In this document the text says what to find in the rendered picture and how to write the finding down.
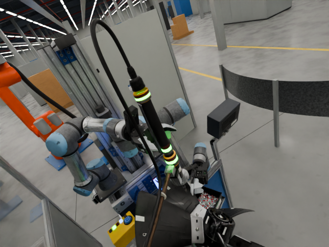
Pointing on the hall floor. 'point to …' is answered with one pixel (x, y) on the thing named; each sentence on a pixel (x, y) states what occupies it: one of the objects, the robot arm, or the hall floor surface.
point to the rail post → (225, 186)
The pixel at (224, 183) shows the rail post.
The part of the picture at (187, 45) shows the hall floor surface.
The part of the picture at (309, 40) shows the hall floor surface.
